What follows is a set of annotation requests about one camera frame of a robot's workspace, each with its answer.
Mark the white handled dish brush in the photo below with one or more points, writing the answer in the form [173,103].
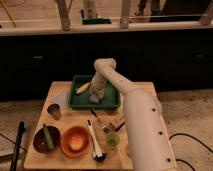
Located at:
[98,154]

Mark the small metal cup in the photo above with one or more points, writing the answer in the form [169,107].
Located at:
[54,111]

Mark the yellow corn cob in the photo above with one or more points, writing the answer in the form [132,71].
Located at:
[82,88]

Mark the blue sponge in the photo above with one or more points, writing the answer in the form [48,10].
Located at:
[93,98]

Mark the green object on shelf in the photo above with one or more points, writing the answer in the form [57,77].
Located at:
[96,21]

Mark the yellow fruit in bowl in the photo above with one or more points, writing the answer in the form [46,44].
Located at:
[76,144]

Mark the black pole at left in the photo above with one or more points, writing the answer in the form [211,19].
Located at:
[21,129]

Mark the orange bowl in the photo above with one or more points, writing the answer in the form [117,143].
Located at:
[75,132]

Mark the green cucumber piece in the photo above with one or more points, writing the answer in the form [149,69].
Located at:
[48,138]

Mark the wooden block with black edge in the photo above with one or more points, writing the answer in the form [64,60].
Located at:
[117,124]

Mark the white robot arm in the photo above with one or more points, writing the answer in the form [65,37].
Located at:
[149,144]

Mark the green plastic tray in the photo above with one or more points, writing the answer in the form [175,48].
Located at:
[110,101]

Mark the wooden shelf rail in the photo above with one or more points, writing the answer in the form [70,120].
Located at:
[106,28]

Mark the green plastic cup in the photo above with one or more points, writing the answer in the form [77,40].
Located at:
[112,140]

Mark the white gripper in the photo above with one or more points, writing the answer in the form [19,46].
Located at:
[98,86]

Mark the dark brown bowl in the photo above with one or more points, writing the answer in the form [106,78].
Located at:
[39,141]

